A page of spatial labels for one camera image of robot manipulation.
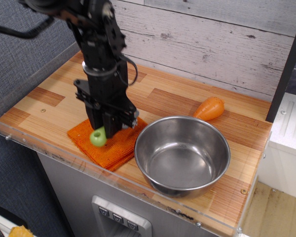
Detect white toy sink counter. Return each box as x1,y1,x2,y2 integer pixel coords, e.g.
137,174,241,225
257,93,296,197

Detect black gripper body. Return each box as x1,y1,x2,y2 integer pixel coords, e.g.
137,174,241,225
74,58,137,115

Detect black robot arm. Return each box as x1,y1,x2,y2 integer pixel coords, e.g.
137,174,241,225
20,0,139,138

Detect silver dispenser button panel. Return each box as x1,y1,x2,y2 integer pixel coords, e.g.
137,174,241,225
92,195,152,237

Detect grey toy fridge cabinet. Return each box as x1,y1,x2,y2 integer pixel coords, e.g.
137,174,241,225
37,150,237,237

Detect dark vertical post right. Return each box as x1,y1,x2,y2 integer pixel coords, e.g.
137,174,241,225
265,36,296,122

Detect orange folded towel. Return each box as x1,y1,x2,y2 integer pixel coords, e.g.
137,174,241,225
67,118,148,171

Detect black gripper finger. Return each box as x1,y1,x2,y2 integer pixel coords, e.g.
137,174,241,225
103,112,136,138
85,103,104,130

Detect green handled grey spatula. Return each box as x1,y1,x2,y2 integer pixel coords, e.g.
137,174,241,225
89,112,140,148

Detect clear acrylic guard rail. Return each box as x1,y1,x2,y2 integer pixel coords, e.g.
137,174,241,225
0,117,242,235

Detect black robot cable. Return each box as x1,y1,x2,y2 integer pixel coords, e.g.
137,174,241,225
0,16,55,39

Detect orange toy carrot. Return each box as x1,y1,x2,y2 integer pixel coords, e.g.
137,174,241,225
193,97,224,121

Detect stainless steel bowl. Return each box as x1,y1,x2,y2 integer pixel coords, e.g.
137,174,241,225
134,116,231,198

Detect yellow object bottom left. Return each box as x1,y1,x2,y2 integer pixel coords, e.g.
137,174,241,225
8,226,34,237

